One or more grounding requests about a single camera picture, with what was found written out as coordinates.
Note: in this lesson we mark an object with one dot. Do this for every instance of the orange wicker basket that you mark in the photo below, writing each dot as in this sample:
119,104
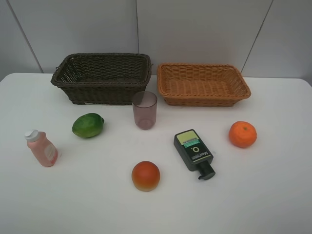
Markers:
201,85

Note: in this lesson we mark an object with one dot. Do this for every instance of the red orange peach fruit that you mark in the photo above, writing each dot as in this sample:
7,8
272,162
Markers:
145,176

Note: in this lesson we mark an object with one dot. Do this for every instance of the green lime fruit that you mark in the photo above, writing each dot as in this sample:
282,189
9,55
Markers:
88,125

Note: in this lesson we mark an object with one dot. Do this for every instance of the black pump bottle green label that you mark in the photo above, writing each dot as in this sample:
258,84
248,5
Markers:
195,154

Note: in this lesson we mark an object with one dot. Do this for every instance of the pink bottle white cap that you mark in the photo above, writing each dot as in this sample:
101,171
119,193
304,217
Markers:
42,148

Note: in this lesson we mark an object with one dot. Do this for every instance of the translucent purple plastic cup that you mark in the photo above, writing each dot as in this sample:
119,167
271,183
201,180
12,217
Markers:
144,105

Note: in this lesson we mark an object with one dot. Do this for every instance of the dark brown wicker basket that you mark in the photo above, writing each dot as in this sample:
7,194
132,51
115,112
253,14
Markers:
103,78

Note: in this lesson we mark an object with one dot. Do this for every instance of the orange mandarin fruit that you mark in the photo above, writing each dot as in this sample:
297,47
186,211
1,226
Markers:
242,134

